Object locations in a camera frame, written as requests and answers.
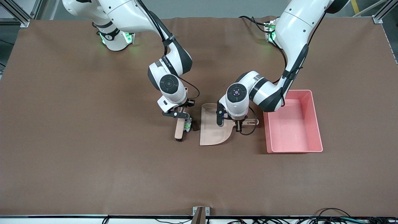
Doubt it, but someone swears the large table cover sheet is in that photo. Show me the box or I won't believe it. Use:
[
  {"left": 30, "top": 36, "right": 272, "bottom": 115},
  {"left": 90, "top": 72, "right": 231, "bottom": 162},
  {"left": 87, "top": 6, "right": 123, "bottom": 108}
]
[{"left": 0, "top": 16, "right": 398, "bottom": 217}]

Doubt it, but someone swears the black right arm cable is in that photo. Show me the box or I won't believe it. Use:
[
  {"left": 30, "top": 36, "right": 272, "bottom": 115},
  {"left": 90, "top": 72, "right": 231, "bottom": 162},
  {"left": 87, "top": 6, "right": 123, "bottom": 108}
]
[{"left": 137, "top": 0, "right": 200, "bottom": 105}]

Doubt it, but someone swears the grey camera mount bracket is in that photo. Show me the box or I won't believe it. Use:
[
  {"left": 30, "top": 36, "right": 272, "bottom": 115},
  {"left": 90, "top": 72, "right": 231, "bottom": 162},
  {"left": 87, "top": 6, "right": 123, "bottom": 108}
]
[{"left": 192, "top": 206, "right": 210, "bottom": 224}]

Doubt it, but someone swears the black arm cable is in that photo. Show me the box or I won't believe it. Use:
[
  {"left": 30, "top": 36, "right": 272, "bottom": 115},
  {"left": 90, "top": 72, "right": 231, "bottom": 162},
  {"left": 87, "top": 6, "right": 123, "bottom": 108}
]
[
  {"left": 137, "top": 0, "right": 200, "bottom": 105},
  {"left": 239, "top": 9, "right": 327, "bottom": 136}
]

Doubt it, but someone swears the pale plastic dustpan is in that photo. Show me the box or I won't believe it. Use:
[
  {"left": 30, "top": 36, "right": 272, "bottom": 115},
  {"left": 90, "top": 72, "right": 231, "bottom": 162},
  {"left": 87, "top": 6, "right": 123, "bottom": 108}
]
[{"left": 199, "top": 103, "right": 259, "bottom": 146}]

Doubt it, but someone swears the black base cable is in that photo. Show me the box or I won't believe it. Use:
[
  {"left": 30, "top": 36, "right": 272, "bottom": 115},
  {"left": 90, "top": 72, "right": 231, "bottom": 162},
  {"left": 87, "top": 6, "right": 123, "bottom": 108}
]
[{"left": 239, "top": 16, "right": 274, "bottom": 33}]

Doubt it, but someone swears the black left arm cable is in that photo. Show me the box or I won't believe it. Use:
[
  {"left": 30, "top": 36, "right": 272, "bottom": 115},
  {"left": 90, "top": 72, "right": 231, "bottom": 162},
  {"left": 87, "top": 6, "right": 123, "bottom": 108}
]
[{"left": 239, "top": 9, "right": 327, "bottom": 136}]

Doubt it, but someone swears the black cable bundle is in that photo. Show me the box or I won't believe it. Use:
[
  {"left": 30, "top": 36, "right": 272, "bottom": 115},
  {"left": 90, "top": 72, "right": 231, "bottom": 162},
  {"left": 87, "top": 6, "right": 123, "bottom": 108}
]
[{"left": 227, "top": 216, "right": 398, "bottom": 224}]

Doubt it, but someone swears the black looped cable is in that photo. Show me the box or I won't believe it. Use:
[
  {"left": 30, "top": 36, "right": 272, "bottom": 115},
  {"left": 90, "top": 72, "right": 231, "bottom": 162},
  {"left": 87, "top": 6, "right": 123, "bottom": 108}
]
[{"left": 316, "top": 208, "right": 352, "bottom": 218}]

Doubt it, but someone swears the pink plastic bin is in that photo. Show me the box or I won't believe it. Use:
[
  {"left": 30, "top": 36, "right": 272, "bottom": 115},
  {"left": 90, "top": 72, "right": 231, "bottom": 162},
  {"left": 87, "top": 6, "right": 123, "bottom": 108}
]
[{"left": 263, "top": 90, "right": 323, "bottom": 154}]

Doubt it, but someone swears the pale plastic hand brush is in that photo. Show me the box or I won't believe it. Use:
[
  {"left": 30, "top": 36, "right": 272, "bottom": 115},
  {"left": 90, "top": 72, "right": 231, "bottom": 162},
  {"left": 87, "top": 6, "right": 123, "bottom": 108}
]
[{"left": 174, "top": 88, "right": 189, "bottom": 142}]

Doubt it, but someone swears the left arm base connector plate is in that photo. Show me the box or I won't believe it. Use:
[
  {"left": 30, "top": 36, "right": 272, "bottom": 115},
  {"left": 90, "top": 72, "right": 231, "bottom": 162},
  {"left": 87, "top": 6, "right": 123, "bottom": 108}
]
[{"left": 264, "top": 20, "right": 277, "bottom": 42}]

